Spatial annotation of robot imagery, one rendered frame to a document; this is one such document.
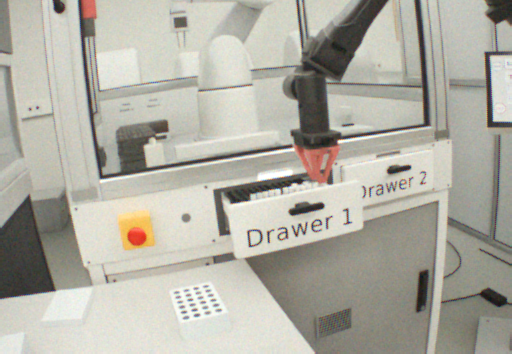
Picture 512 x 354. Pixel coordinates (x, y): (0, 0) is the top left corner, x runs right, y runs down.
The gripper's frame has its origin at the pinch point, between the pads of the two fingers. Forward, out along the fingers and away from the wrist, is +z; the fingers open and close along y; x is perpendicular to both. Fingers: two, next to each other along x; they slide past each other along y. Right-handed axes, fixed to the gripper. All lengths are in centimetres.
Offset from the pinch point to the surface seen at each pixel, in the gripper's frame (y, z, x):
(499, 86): 20, -12, -79
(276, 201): 2.0, 3.9, 8.2
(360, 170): 14.4, 5.0, -18.4
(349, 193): 2.0, 5.5, -8.1
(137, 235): 8.9, 8.3, 36.0
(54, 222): 296, 94, 121
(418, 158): 14.4, 5.0, -37.2
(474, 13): 111, -47, -168
